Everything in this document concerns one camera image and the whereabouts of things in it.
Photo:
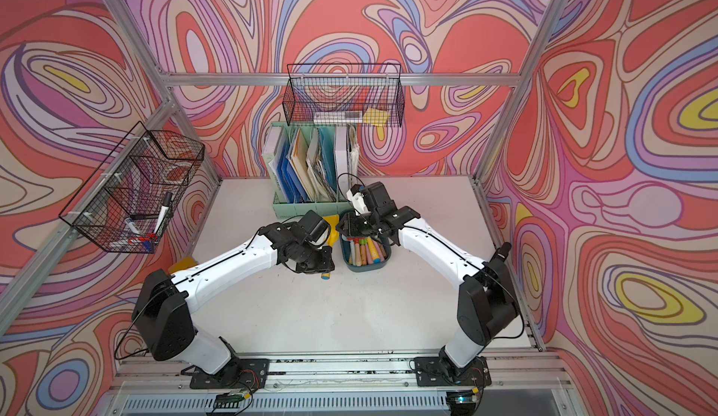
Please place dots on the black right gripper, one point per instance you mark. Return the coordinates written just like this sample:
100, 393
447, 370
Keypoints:
351, 225

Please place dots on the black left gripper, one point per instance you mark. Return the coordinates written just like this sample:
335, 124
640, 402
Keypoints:
326, 265

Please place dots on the green shovel wooden handle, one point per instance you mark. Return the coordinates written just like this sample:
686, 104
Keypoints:
364, 256

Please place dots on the yellow shovel blue handle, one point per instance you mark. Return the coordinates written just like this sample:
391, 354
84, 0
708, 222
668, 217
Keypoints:
332, 233

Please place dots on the dark teal storage box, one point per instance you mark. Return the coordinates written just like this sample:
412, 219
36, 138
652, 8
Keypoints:
353, 226

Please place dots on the green shovel yellow handle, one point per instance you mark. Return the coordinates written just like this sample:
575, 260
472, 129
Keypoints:
374, 251

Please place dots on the red shovel wooden handle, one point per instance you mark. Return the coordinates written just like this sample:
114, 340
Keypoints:
355, 250

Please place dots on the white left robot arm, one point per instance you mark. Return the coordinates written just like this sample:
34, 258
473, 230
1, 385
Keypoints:
167, 302

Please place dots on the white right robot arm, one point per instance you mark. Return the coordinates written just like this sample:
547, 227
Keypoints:
486, 297

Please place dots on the mint green file organizer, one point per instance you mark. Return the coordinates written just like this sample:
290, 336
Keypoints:
311, 168

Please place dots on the yellow sponge in basket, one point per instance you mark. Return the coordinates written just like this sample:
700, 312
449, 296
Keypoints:
376, 117

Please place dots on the yellow sticky note block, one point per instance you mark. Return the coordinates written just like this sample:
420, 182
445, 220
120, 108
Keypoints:
183, 264

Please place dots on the black stapler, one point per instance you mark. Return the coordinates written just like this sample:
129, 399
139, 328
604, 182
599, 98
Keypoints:
503, 251

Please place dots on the black marker pen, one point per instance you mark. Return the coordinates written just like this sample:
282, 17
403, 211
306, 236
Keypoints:
163, 213

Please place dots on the black wire basket back wall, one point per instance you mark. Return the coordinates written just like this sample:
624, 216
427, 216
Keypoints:
338, 93

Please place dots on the black wire basket wall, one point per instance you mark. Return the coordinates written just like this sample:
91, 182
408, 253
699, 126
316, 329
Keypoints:
119, 213
338, 93

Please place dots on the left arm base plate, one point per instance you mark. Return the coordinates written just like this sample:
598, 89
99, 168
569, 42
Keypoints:
238, 373

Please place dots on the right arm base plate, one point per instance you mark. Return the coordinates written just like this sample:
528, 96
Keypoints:
440, 372

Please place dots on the black wire basket left wall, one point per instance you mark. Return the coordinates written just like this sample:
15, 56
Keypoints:
119, 213

